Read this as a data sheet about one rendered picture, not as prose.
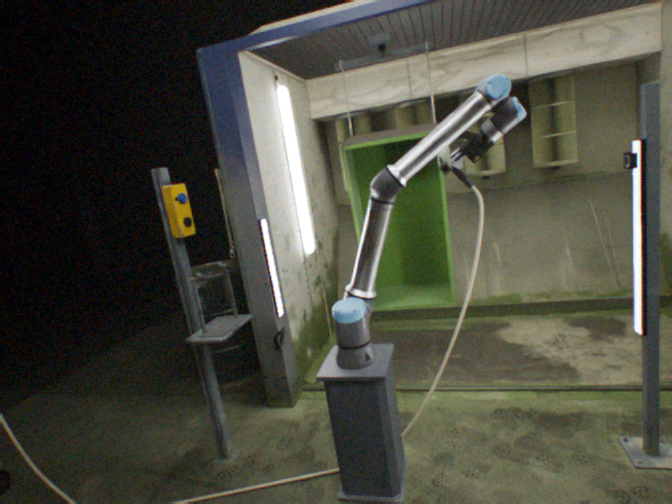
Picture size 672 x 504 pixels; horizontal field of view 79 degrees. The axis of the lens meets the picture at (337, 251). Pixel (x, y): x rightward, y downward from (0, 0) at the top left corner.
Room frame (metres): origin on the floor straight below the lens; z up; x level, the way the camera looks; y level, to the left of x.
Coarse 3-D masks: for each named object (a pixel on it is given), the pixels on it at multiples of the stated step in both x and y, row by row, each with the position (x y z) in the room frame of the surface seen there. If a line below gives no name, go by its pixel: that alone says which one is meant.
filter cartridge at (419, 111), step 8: (400, 104) 3.69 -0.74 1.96; (408, 104) 3.65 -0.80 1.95; (416, 104) 3.64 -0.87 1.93; (424, 104) 3.66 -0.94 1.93; (400, 112) 3.71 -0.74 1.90; (408, 112) 3.67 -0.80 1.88; (416, 112) 3.65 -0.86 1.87; (424, 112) 3.65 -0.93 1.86; (432, 112) 3.73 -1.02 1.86; (400, 120) 3.73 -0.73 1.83; (408, 120) 3.67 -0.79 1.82; (416, 120) 3.66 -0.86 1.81; (424, 120) 3.65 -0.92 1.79; (432, 120) 3.72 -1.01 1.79
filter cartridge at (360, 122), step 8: (352, 112) 3.79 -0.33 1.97; (360, 112) 3.81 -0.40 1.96; (368, 112) 3.89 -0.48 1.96; (336, 120) 3.91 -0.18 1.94; (344, 120) 3.84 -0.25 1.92; (352, 120) 3.84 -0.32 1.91; (360, 120) 3.83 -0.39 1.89; (368, 120) 3.88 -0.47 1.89; (336, 128) 3.94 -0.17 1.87; (344, 128) 3.85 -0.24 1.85; (352, 128) 3.84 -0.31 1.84; (360, 128) 3.83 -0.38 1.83; (368, 128) 3.87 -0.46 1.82; (344, 136) 3.86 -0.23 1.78; (344, 176) 3.93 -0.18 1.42; (344, 184) 3.96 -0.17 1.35
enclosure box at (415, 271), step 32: (416, 128) 2.67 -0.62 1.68; (352, 160) 2.92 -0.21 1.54; (384, 160) 2.91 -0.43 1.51; (352, 192) 2.64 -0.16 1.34; (416, 192) 2.91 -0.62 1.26; (416, 224) 2.96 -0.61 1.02; (448, 224) 2.56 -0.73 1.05; (384, 256) 3.08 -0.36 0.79; (416, 256) 3.02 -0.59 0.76; (448, 256) 2.61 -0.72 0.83; (384, 288) 3.11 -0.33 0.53; (416, 288) 3.01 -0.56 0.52; (448, 288) 2.92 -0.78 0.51
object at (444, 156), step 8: (448, 144) 1.97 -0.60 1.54; (440, 152) 1.87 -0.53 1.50; (448, 152) 1.86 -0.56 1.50; (440, 160) 1.75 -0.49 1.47; (448, 160) 1.75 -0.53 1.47; (440, 168) 1.74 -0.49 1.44; (448, 168) 1.73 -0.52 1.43; (456, 168) 1.84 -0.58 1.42; (456, 176) 1.86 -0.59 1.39; (464, 176) 1.84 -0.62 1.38; (472, 184) 1.86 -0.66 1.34
